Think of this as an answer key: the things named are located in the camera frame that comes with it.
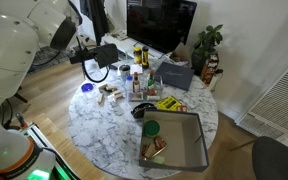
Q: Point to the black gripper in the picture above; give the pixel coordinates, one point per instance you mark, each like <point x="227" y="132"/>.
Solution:
<point x="80" y="55"/>

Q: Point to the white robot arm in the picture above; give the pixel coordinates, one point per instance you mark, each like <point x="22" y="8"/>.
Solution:
<point x="24" y="25"/>

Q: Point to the grey chair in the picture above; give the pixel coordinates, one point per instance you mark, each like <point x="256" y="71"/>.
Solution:
<point x="106" y="55"/>

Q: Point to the black remote control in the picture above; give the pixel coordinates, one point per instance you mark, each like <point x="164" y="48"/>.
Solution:
<point x="113" y="67"/>

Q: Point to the blue plastic lid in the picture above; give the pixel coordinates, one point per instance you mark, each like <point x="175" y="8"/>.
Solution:
<point x="87" y="87"/>

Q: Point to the white tv stand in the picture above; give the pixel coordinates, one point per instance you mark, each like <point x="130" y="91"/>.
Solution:
<point x="126" y="44"/>

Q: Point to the yellow-capped supplement bottle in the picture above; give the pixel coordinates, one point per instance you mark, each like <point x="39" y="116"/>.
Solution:
<point x="137" y="55"/>

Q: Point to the white blue-capped bottle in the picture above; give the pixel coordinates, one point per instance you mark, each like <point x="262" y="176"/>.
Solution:
<point x="129" y="83"/>

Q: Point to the white paper napkin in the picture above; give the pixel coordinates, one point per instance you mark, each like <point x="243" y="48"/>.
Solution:
<point x="136" y="68"/>

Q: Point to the hot sauce bottle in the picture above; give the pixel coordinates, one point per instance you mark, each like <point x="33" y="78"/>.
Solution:
<point x="136" y="83"/>

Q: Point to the green glass bottle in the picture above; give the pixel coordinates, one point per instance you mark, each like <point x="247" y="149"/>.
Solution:
<point x="151" y="80"/>

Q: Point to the black computer monitor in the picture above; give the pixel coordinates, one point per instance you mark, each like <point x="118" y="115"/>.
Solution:
<point x="160" y="24"/>

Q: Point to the dark grey flat box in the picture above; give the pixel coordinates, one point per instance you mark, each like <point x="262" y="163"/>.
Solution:
<point x="177" y="76"/>

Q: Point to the yellow black packet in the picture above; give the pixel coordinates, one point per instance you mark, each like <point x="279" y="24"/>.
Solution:
<point x="169" y="103"/>

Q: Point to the green round lid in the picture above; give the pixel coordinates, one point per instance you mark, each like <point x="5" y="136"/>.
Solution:
<point x="151" y="128"/>

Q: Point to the red snack packet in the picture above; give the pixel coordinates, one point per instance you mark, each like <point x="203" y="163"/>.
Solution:
<point x="159" y="143"/>

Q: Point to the potted green plant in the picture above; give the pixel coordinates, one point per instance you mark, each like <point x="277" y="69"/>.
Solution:
<point x="208" y="39"/>

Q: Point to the large grey open box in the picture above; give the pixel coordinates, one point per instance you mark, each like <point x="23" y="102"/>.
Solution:
<point x="185" y="148"/>

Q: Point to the dark round chair seat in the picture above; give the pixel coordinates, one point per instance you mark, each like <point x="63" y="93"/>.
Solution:
<point x="269" y="159"/>

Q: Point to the white wall vent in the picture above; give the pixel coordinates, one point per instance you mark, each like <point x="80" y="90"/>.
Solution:
<point x="269" y="115"/>

